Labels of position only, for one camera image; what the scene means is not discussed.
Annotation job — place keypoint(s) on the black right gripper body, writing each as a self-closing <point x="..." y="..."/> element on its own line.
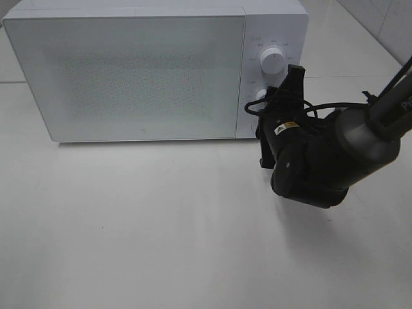
<point x="281" y="125"/>

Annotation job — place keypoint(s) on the white timer knob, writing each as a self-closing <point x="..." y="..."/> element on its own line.
<point x="261" y="94"/>

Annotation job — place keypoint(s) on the white microwave door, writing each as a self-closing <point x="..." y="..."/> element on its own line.
<point x="119" y="79"/>

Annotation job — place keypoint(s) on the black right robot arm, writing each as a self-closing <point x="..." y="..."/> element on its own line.
<point x="317" y="152"/>

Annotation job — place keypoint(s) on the upper white power knob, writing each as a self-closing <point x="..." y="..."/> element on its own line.
<point x="272" y="60"/>

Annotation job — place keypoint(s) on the white microwave oven body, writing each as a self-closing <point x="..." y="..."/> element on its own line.
<point x="266" y="24"/>

